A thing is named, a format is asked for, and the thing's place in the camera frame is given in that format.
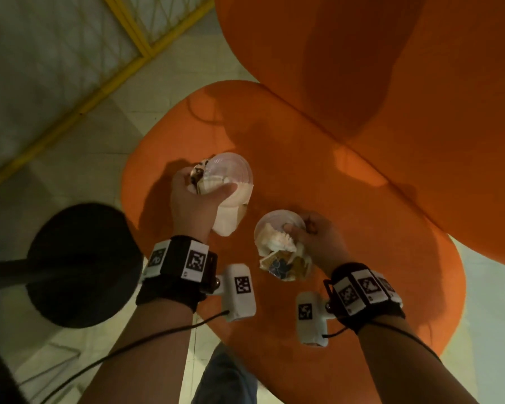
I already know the person's left hand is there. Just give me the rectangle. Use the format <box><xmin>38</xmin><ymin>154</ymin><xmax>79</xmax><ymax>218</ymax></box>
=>
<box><xmin>170</xmin><ymin>165</ymin><xmax>239</xmax><ymax>244</ymax></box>

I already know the person's right hand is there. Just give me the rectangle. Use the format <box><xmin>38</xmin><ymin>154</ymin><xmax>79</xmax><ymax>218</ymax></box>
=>
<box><xmin>283</xmin><ymin>212</ymin><xmax>355</xmax><ymax>278</ymax></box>

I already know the white plastic cup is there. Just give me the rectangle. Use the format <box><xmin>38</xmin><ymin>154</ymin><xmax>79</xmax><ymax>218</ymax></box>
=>
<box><xmin>199</xmin><ymin>152</ymin><xmax>253</xmax><ymax>237</ymax></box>

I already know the clear plastic cup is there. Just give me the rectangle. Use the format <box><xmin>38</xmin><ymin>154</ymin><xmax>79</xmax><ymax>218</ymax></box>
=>
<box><xmin>253</xmin><ymin>209</ymin><xmax>307</xmax><ymax>258</ymax></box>

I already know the printed wrapper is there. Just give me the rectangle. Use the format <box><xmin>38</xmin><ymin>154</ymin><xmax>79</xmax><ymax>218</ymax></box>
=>
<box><xmin>258</xmin><ymin>245</ymin><xmax>312</xmax><ymax>283</ymax></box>

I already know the person's right forearm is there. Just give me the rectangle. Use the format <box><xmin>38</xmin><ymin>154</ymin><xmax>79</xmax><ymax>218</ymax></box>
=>
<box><xmin>355</xmin><ymin>315</ymin><xmax>481</xmax><ymax>404</ymax></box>

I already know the person's left forearm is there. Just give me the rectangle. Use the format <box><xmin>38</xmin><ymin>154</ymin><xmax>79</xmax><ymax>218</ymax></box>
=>
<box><xmin>78</xmin><ymin>298</ymin><xmax>195</xmax><ymax>404</ymax></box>

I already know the black wrist band with markers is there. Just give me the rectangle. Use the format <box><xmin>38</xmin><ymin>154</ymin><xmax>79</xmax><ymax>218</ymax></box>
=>
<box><xmin>323</xmin><ymin>262</ymin><xmax>406</xmax><ymax>334</ymax></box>
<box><xmin>135</xmin><ymin>235</ymin><xmax>218</xmax><ymax>313</ymax></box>

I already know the black round stool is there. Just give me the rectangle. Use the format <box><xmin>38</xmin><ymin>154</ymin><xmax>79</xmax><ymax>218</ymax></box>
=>
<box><xmin>0</xmin><ymin>201</ymin><xmax>145</xmax><ymax>329</ymax></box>

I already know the yellow metal fence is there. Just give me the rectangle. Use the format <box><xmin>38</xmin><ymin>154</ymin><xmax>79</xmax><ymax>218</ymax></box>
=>
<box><xmin>0</xmin><ymin>0</ymin><xmax>215</xmax><ymax>199</ymax></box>

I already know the person's blue jeans leg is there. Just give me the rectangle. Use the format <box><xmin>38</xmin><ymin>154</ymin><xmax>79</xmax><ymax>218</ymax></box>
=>
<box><xmin>191</xmin><ymin>342</ymin><xmax>260</xmax><ymax>404</ymax></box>

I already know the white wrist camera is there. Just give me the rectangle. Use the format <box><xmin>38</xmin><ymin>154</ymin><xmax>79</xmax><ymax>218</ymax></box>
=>
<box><xmin>296</xmin><ymin>291</ymin><xmax>336</xmax><ymax>348</ymax></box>
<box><xmin>215</xmin><ymin>263</ymin><xmax>257</xmax><ymax>323</ymax></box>

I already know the black cable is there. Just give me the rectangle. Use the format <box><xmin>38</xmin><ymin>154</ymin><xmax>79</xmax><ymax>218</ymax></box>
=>
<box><xmin>41</xmin><ymin>309</ymin><xmax>231</xmax><ymax>404</ymax></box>

